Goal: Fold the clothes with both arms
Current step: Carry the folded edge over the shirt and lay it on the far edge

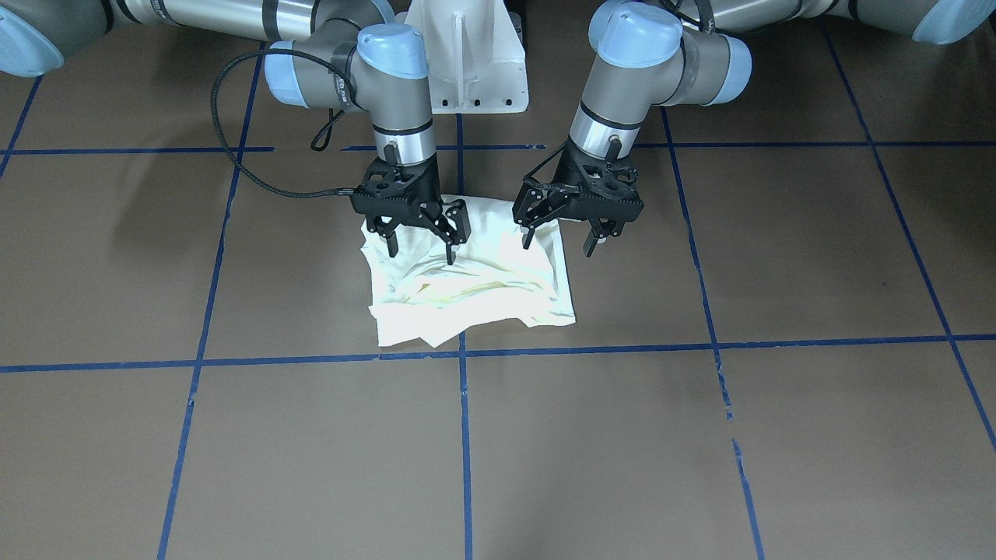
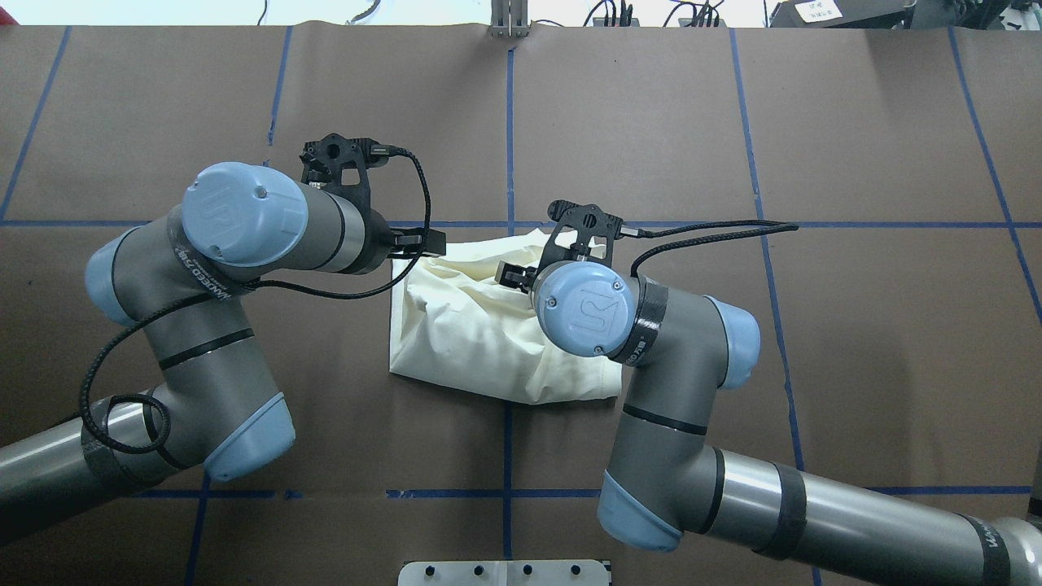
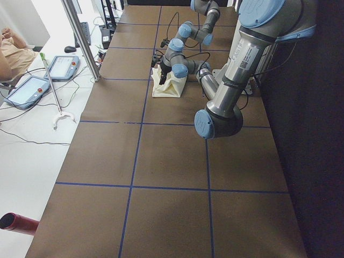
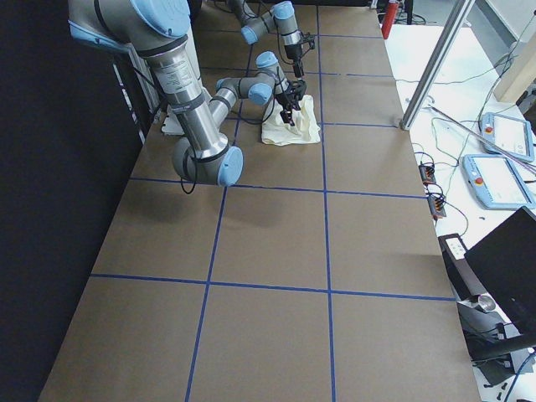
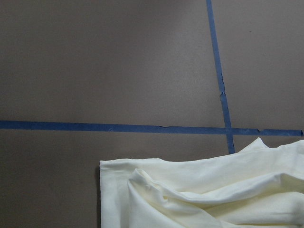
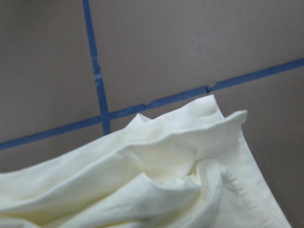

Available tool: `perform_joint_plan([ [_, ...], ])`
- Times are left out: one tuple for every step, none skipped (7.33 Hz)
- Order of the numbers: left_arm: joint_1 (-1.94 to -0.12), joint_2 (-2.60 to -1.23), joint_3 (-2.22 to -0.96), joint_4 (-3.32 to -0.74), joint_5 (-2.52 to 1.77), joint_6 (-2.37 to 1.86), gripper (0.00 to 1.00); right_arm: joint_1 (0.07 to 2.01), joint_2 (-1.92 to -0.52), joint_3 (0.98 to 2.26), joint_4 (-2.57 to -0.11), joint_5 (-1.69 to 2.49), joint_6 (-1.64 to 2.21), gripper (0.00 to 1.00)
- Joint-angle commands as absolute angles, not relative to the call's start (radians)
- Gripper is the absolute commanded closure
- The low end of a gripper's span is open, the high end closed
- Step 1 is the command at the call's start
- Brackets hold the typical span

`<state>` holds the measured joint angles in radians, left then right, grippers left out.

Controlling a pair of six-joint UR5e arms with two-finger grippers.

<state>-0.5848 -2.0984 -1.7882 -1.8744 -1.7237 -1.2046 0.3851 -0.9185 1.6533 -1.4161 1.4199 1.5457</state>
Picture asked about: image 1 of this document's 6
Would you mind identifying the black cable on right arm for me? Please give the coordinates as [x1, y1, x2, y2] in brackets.
[210, 47, 366, 200]

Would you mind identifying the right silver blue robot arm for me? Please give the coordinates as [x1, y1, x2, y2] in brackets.
[1, 1, 471, 264]

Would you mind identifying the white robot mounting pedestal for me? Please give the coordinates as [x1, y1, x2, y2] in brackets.
[395, 1, 530, 116]

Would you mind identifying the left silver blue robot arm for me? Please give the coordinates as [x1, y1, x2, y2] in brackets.
[513, 1, 994, 255]

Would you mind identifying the cream long-sleeve cat shirt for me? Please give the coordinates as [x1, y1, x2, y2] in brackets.
[362, 196, 576, 348]

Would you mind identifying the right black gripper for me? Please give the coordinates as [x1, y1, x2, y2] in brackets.
[349, 156, 471, 265]

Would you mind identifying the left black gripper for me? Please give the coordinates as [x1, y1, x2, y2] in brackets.
[512, 139, 644, 257]

